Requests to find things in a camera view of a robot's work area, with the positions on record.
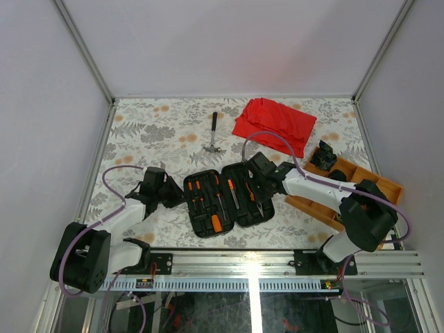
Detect small orange black screwdriver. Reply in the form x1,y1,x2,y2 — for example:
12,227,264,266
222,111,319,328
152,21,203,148
196,180,205,211

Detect orange handled utility knife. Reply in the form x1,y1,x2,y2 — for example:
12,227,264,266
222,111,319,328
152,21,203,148
228,179,240,210

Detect black plastic tool case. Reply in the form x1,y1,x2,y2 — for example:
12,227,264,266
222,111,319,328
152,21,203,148
183,162,275,239

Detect black handled hammer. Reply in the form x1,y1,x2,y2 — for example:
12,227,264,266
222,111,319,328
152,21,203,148
204,112,221,153

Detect orange black pliers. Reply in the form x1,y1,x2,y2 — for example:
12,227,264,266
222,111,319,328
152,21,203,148
246,170,264,217

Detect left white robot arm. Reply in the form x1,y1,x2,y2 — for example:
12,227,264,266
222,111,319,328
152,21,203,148
49,166,185,298

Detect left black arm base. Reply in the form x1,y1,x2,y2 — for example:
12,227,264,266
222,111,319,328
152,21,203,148
122,238,173,275

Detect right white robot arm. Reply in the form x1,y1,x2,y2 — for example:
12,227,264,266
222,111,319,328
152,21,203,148
245,153,398,274

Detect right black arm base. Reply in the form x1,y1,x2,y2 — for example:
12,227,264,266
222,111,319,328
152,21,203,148
287,234,359,279

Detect red folded cloth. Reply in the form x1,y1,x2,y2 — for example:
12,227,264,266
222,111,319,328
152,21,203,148
232,98,317,158

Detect wooden compartment tray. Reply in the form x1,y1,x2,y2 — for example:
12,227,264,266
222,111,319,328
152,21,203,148
283,146,412,252

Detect aluminium front rail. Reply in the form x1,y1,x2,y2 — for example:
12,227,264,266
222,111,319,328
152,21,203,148
99,248,424,293

